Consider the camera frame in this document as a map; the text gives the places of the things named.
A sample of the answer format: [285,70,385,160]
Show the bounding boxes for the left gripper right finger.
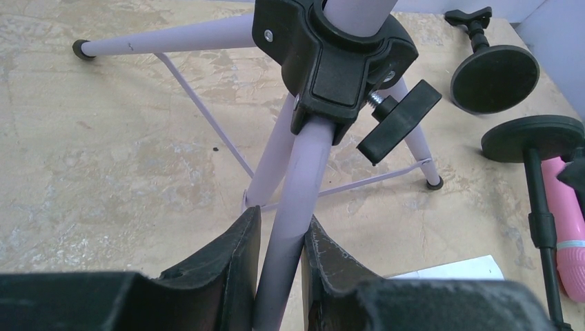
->
[301,218,554,330]

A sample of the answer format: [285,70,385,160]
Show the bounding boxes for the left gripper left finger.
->
[1,207,261,330]

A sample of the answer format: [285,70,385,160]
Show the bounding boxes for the lilac music stand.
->
[72,1,443,330]

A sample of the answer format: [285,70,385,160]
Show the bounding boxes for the white sheet music page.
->
[386,255,504,281]

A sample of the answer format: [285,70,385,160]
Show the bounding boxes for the pink toy microphone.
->
[542,157,584,303]

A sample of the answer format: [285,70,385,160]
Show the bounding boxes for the black microphone stand near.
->
[481,114,584,330]

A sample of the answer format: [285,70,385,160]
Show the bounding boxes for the black microphone stand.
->
[481,114,584,330]
[444,6,540,115]

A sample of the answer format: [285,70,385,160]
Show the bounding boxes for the black microphone stand far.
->
[444,6,540,115]

